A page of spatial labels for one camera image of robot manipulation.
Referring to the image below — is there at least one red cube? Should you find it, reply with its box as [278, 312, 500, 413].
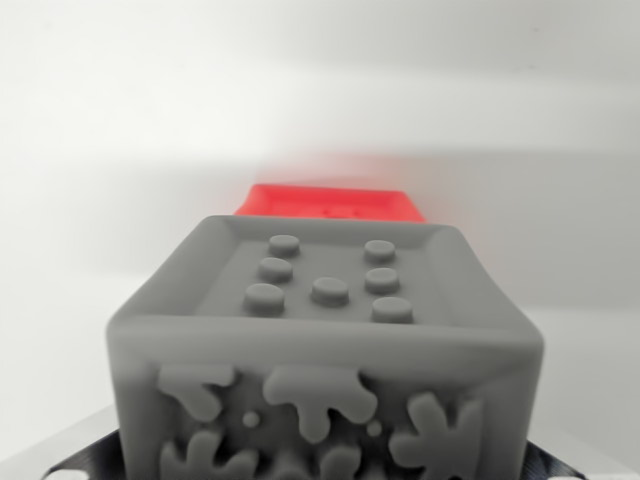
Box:
[233, 183, 426, 225]

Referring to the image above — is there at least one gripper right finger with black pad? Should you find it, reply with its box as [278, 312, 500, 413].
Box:
[522, 411, 640, 480]

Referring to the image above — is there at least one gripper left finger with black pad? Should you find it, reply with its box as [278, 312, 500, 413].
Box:
[0, 403, 127, 480]

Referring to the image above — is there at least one grey embossed cube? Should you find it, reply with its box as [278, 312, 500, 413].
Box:
[105, 214, 545, 480]

